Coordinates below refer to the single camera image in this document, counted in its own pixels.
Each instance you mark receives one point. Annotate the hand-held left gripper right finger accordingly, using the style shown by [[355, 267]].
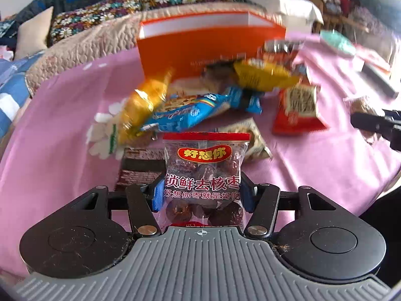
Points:
[[249, 198]]

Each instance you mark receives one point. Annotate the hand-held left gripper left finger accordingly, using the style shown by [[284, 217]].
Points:
[[157, 198]]

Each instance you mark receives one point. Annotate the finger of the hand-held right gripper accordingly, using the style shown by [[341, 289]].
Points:
[[365, 121]]

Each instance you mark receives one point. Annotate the red-topped clear date packet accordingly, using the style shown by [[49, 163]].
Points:
[[203, 175]]

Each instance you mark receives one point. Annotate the yellow cake packet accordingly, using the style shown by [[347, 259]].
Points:
[[263, 73]]

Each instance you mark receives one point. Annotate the orange cardboard box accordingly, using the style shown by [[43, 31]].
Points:
[[200, 47]]

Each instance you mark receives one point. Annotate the clear brown round snack packet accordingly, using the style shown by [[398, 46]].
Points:
[[363, 106]]

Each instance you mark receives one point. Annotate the dark brown snack packet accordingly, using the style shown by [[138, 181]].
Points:
[[141, 169]]

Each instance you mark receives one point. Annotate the clear nut packet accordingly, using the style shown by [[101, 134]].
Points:
[[253, 141]]

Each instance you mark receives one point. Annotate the red striped snack packet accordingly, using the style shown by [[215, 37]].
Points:
[[299, 109]]

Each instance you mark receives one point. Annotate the pink flower-print sheet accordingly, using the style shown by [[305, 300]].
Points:
[[313, 169]]

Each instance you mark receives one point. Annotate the teal soft pouch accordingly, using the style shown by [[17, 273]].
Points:
[[338, 41]]

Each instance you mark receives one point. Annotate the gold snack packet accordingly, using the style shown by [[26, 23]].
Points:
[[142, 106]]

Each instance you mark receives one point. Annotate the blue cookie packet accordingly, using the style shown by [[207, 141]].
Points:
[[188, 109]]

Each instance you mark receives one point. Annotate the blue black-striped biscuit packet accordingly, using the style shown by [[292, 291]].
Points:
[[247, 100]]

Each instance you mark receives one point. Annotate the red silver snack packet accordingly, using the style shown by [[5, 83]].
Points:
[[280, 50]]

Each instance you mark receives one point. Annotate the beige quilted blanket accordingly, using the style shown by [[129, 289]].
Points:
[[78, 53]]

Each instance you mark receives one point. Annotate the blue checked cloth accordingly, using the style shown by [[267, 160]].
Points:
[[14, 84]]

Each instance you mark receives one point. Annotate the floral crochet blanket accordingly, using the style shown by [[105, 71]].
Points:
[[150, 3]]

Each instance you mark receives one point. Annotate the beige pillow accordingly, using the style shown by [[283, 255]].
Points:
[[33, 33]]

